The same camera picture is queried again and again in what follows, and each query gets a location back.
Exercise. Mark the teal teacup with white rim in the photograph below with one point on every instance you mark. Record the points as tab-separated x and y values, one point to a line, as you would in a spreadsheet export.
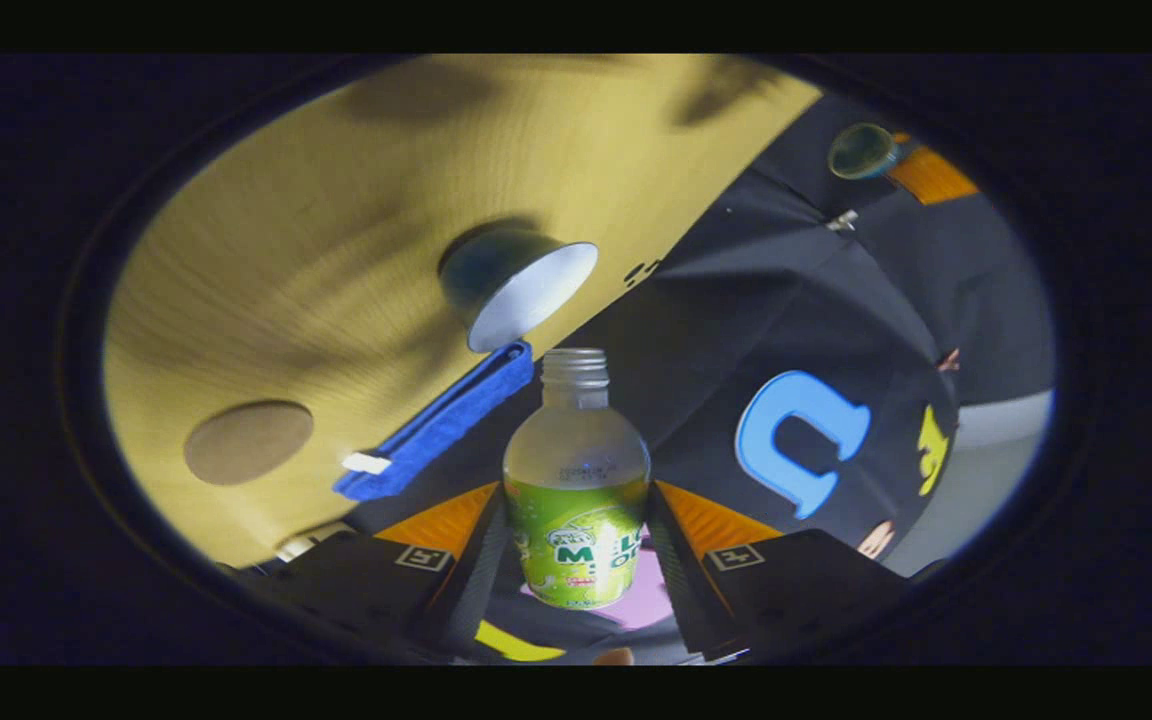
526	290

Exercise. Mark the teal teacup lid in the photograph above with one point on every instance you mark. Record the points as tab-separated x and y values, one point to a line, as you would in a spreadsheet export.
861	152

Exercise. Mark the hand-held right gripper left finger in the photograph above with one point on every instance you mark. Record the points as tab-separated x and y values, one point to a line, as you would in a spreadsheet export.
471	580

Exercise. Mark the blue folded towel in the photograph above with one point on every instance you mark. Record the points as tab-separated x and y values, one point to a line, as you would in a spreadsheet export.
446	420

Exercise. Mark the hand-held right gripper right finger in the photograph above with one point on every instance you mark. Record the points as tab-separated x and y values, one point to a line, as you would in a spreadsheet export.
681	580

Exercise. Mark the white cloth clip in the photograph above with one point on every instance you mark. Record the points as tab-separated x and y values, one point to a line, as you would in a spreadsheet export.
841	220

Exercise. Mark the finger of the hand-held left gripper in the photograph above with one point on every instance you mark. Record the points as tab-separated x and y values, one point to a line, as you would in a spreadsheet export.
931	178

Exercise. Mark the silver green water bottle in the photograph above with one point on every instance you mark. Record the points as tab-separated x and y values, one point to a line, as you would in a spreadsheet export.
576	460

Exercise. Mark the round brown coaster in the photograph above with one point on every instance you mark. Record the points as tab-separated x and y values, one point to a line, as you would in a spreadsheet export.
248	443

